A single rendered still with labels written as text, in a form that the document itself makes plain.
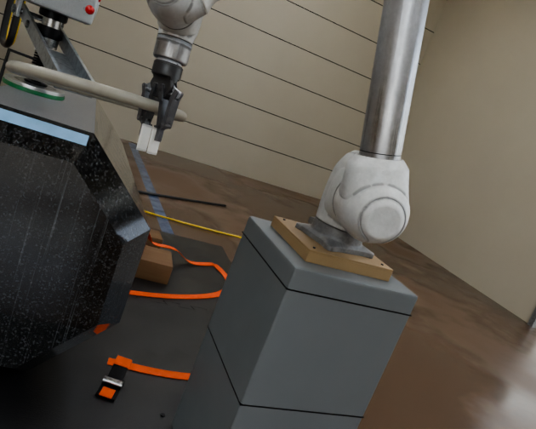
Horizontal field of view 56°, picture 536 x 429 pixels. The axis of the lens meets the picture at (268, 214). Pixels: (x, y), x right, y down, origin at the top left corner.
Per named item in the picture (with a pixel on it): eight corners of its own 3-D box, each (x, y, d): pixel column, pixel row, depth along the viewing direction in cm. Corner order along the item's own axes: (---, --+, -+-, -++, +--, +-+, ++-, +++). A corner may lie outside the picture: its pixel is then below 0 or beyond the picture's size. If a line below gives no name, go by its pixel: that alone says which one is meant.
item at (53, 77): (-14, 65, 144) (-12, 55, 144) (141, 111, 177) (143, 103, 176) (32, 76, 108) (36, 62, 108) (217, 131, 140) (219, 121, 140)
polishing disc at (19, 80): (-7, 75, 180) (-7, 72, 180) (19, 77, 201) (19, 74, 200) (52, 97, 183) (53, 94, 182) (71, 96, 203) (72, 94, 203)
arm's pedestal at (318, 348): (278, 425, 198) (356, 240, 181) (333, 540, 153) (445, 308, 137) (154, 414, 177) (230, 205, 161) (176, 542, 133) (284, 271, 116)
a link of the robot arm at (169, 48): (174, 44, 134) (169, 66, 135) (150, 31, 127) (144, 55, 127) (199, 48, 129) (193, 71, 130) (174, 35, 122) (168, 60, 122)
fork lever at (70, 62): (8, 10, 198) (13, -2, 196) (59, 29, 211) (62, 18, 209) (42, 84, 153) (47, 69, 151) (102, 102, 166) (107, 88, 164)
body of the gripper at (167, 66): (191, 69, 130) (181, 104, 130) (168, 65, 134) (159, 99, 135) (170, 60, 123) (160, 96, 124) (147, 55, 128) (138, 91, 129)
